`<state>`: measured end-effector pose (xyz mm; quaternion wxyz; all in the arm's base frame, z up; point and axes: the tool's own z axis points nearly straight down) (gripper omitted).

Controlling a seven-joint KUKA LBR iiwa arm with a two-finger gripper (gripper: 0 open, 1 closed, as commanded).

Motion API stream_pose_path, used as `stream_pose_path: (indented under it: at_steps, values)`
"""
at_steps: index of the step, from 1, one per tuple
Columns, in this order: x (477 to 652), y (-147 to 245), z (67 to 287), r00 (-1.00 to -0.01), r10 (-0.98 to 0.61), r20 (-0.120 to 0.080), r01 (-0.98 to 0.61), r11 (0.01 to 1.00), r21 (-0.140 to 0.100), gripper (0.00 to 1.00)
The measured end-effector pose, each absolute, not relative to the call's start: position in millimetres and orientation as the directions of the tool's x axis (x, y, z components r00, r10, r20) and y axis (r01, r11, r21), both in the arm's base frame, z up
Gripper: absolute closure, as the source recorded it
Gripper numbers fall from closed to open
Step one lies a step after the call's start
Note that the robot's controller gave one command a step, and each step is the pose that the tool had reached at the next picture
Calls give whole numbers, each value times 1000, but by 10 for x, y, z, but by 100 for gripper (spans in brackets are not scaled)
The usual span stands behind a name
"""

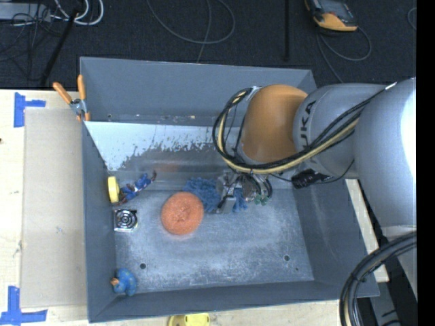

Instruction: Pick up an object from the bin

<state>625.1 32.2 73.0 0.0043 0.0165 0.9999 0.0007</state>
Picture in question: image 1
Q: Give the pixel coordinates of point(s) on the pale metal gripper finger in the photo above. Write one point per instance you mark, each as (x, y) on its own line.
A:
(219, 205)
(229, 205)

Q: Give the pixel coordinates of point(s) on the blue fluffy cloth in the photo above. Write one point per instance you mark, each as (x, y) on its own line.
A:
(202, 191)

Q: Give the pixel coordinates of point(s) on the orange round scrubbing sponge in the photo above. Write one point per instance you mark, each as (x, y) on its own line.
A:
(182, 214)

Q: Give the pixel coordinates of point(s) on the grey metal bin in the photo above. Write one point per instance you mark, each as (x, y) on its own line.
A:
(217, 250)

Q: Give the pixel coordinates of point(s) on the blue toy figure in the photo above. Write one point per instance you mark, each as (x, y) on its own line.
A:
(136, 186)

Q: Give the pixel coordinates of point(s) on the yellow round disc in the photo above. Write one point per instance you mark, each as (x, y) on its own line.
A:
(113, 189)

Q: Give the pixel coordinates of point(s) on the blue toy duck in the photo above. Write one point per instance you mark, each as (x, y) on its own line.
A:
(125, 282)

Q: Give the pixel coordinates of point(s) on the pale wood flat board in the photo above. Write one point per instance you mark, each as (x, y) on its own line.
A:
(51, 216)

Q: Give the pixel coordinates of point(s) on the black cylinder on white bracket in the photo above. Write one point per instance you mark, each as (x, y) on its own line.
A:
(304, 179)

